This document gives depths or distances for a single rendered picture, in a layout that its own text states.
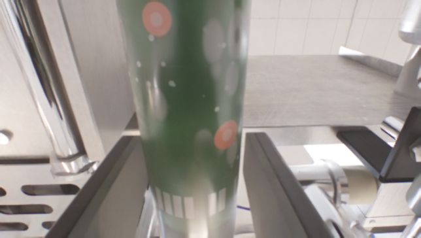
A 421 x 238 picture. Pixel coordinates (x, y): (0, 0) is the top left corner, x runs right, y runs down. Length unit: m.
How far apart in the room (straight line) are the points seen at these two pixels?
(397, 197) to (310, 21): 1.49
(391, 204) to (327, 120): 0.14
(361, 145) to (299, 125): 0.05
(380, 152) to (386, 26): 1.81
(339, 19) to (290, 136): 1.63
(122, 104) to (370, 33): 1.86
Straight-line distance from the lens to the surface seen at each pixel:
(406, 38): 0.29
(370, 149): 0.20
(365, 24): 1.90
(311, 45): 1.74
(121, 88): 0.16
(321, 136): 0.20
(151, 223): 0.29
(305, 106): 0.23
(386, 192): 0.29
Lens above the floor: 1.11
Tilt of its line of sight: 28 degrees up
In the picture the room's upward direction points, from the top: 180 degrees clockwise
